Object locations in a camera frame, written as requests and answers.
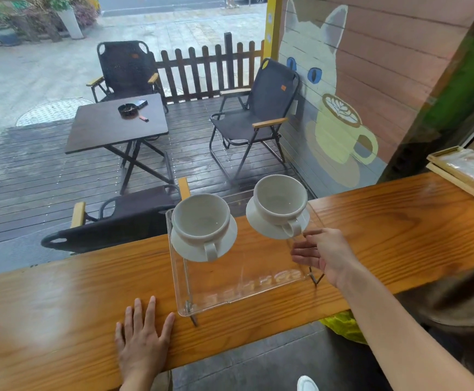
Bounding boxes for person's right hand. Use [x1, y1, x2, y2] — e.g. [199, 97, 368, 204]
[291, 228, 361, 288]

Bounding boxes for person's left hand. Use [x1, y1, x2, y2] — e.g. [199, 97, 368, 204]
[115, 296, 176, 381]

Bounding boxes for clear acrylic serving tray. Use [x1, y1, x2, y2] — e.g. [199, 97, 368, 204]
[166, 201, 326, 327]

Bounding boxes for person's left forearm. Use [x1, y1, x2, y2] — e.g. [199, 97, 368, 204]
[120, 368, 159, 391]

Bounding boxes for person's right forearm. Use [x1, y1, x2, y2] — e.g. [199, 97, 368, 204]
[337, 260, 474, 391]

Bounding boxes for white ceramic cup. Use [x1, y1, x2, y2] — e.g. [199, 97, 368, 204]
[171, 194, 232, 263]
[253, 174, 309, 238]

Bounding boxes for white ceramic saucer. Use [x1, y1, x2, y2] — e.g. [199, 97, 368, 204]
[170, 215, 238, 263]
[245, 195, 311, 241]

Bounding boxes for yellow plastic bag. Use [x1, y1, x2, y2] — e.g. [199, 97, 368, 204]
[319, 310, 368, 346]

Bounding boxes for black folding chair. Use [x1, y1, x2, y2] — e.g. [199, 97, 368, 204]
[209, 58, 300, 180]
[41, 177, 192, 255]
[86, 40, 169, 115]

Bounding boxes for white shoe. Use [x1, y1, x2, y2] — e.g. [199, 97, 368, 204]
[296, 375, 320, 391]

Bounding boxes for wooden tray box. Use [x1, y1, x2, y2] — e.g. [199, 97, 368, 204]
[426, 146, 474, 211]

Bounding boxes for person's brown garment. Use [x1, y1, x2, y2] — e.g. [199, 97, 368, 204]
[395, 260, 474, 391]

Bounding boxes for clear plastic packets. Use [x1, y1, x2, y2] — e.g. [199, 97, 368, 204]
[440, 148, 474, 184]

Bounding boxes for dark folding table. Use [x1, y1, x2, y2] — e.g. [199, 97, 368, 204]
[65, 93, 176, 196]

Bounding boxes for brown wooden picket fence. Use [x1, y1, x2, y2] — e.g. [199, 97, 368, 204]
[156, 32, 266, 105]

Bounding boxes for round manhole cover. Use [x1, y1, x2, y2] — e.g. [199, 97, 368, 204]
[15, 97, 95, 128]

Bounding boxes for white planter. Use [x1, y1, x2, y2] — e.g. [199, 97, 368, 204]
[59, 5, 85, 40]

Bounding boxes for blue plant pot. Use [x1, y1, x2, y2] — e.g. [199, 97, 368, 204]
[0, 23, 21, 48]

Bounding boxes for yellow post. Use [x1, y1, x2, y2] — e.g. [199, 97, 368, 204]
[263, 0, 285, 61]

